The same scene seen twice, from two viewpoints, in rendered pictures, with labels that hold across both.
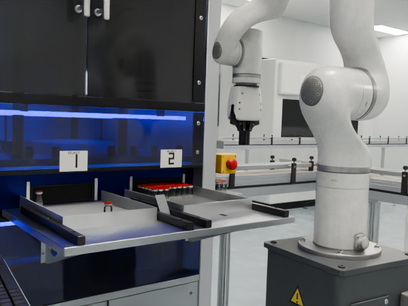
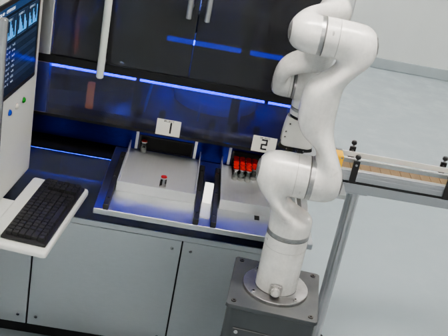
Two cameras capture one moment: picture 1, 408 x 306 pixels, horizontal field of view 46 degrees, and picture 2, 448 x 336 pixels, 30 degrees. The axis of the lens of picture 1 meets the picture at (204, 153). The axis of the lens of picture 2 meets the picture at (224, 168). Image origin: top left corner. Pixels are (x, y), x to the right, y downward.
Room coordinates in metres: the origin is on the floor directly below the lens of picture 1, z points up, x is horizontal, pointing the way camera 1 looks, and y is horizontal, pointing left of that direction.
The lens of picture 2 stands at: (-0.69, -1.31, 2.17)
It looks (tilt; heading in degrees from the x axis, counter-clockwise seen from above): 25 degrees down; 34
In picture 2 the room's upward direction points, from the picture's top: 11 degrees clockwise
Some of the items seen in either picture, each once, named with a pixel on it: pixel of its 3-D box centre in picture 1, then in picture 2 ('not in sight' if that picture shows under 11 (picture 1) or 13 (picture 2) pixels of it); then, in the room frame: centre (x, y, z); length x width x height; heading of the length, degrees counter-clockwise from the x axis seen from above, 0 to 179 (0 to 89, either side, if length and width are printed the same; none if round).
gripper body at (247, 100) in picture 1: (245, 101); (299, 129); (1.43, -0.12, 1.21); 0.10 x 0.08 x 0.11; 127
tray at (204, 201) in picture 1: (186, 198); (257, 187); (1.54, 0.05, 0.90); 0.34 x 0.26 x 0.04; 38
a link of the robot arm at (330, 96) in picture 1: (336, 119); (285, 193); (1.11, -0.30, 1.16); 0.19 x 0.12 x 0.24; 125
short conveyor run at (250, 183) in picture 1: (253, 175); (397, 175); (2.08, -0.22, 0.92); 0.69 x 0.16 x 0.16; 127
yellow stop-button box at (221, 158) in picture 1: (223, 163); (331, 159); (1.79, -0.07, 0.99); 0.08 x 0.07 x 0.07; 37
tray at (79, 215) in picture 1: (85, 207); (161, 170); (1.34, 0.33, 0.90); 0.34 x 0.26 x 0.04; 37
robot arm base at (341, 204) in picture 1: (340, 209); (281, 261); (1.13, -0.33, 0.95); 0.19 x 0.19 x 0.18
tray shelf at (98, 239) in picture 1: (150, 215); (207, 194); (1.39, 0.15, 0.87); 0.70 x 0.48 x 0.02; 127
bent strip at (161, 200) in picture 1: (172, 209); (207, 199); (1.30, 0.08, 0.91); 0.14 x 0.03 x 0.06; 36
